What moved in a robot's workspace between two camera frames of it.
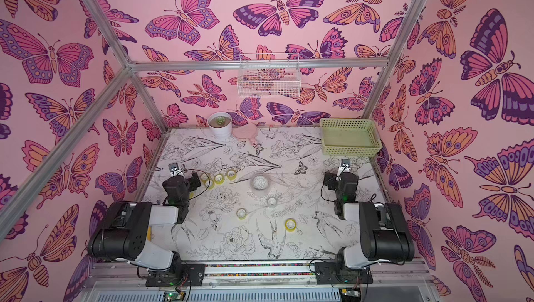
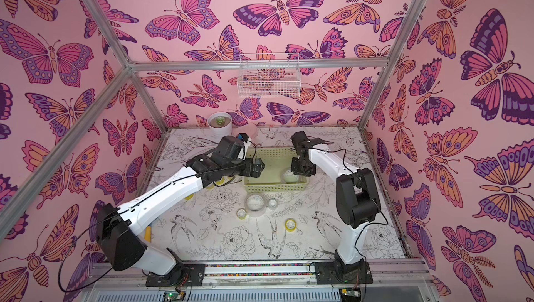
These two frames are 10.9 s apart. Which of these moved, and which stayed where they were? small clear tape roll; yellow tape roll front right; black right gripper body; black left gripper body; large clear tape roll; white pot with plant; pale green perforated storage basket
Moved: black right gripper body; black left gripper body; large clear tape roll; pale green perforated storage basket
Stayed: white pot with plant; small clear tape roll; yellow tape roll front right
